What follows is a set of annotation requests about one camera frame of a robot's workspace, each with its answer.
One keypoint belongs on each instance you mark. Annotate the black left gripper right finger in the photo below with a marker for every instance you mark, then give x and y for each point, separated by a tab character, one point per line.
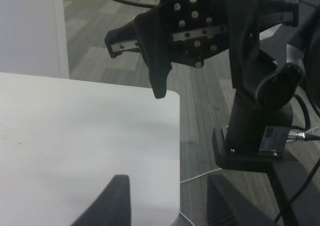
227	206

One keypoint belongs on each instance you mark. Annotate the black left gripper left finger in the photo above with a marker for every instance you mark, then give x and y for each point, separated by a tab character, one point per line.
112	206

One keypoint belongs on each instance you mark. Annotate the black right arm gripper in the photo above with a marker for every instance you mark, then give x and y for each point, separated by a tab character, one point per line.
190	31

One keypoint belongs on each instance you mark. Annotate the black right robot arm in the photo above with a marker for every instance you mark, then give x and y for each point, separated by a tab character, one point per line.
274	48

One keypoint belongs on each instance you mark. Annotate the white partition panel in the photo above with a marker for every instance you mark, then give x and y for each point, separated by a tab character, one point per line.
33	38

